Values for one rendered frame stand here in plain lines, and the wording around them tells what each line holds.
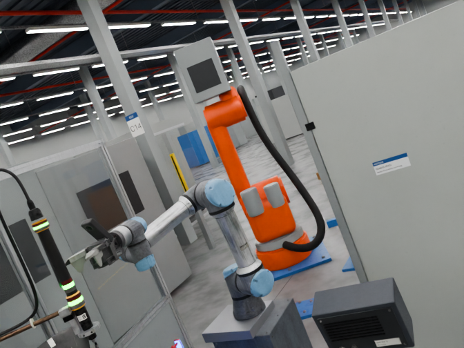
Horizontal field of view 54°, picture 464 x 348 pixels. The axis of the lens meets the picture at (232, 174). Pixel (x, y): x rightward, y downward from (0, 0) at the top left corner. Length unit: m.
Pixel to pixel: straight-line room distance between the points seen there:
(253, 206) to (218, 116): 1.10
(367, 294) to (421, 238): 1.52
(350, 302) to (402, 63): 1.61
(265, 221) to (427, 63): 3.06
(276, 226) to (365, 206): 2.48
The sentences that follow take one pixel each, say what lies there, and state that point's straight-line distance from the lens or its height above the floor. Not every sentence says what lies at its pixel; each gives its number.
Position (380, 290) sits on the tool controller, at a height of 1.24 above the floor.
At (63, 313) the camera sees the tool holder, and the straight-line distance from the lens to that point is 1.50.
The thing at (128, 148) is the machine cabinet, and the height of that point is 1.98.
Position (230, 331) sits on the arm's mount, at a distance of 2.08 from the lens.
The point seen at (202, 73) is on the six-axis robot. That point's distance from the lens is 5.21.
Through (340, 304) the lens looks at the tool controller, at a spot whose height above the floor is 1.23.
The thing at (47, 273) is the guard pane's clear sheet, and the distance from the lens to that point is 2.39.
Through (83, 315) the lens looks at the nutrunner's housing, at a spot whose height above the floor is 1.51.
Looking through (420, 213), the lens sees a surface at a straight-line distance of 2.93.
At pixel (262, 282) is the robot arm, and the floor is 1.21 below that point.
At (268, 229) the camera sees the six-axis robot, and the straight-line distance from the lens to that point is 5.30.
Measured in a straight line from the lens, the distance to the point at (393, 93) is 2.77.
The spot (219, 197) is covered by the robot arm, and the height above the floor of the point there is 1.61.
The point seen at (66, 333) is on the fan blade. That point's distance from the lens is 1.68.
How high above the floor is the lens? 1.90
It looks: 7 degrees down
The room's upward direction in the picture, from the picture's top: 22 degrees counter-clockwise
